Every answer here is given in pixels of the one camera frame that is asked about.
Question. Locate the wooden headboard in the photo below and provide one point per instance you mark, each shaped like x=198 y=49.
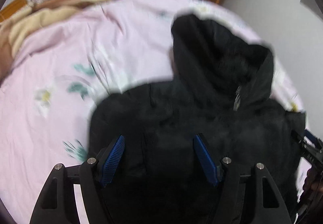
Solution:
x=11 y=8

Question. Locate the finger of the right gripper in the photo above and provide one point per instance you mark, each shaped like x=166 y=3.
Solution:
x=313 y=139

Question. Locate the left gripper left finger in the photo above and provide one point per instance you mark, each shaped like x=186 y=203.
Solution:
x=57 y=203

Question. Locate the brown dog print blanket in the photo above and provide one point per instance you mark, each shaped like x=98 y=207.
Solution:
x=30 y=19

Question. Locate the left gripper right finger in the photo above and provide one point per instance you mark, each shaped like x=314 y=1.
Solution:
x=241 y=198

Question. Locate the black quilted puffer jacket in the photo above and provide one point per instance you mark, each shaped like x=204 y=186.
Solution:
x=221 y=91

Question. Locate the pink floral duvet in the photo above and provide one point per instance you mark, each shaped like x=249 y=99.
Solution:
x=65 y=70

